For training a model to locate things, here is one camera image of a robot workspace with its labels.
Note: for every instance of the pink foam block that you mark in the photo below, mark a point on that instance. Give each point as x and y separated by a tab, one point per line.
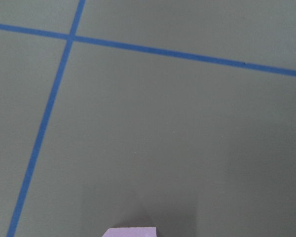
131	232

